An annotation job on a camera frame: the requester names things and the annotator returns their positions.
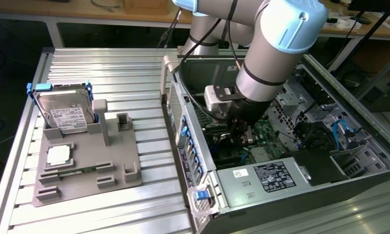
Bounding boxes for wooden workbench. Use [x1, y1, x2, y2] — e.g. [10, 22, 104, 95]
[0, 0, 196, 48]

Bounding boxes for wooden desk with clutter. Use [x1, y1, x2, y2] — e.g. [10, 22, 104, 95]
[317, 0, 390, 71]

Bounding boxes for green motherboard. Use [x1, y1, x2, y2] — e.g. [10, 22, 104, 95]
[195, 104, 292, 169]

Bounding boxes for grey plastic parts rack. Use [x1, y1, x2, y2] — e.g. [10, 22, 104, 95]
[32, 98, 144, 208]

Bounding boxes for grey power supply unit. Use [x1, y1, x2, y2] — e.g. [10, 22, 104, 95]
[216, 157, 314, 208]

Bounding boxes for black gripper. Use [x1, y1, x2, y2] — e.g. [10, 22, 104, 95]
[228, 97, 275, 145]

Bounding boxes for grey open PC case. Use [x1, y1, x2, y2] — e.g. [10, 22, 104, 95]
[162, 52, 390, 234]

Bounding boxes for hard disk in blue caddy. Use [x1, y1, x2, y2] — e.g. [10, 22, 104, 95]
[27, 82, 98, 134]

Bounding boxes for blue SATA wire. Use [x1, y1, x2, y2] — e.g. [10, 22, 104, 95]
[333, 120, 357, 152]

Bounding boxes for silver CPU chip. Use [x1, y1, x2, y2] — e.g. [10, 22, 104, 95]
[47, 146, 75, 166]

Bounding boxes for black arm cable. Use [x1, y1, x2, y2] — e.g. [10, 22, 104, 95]
[158, 0, 246, 120]

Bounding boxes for black plastic air shroud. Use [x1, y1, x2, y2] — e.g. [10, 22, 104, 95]
[295, 151, 351, 187]

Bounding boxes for green RAM stick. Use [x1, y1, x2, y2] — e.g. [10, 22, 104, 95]
[56, 166, 99, 175]

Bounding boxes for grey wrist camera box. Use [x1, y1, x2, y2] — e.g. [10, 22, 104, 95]
[204, 84, 246, 113]

